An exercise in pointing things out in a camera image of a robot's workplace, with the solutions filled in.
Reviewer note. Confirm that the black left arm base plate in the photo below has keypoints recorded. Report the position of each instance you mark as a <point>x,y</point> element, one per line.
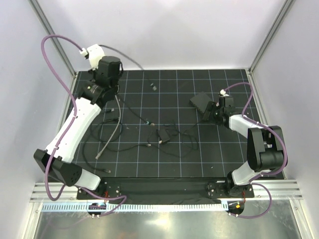
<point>106,189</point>

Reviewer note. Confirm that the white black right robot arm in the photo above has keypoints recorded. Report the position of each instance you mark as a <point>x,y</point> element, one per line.
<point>266,150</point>

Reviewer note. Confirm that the white slotted cable duct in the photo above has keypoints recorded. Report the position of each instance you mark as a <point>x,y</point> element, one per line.
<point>101,207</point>

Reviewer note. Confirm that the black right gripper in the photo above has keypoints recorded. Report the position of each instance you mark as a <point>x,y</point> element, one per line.
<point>208,110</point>

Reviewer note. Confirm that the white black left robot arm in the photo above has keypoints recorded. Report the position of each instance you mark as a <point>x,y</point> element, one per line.
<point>56,159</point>

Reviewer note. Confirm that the black network switch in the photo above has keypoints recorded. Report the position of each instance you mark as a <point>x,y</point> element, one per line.
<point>200,100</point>

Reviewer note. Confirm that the aluminium frame rail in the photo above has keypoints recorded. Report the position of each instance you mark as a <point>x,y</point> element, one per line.
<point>279,190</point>

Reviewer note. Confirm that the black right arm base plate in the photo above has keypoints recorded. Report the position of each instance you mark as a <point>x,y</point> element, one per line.
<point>221,189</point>

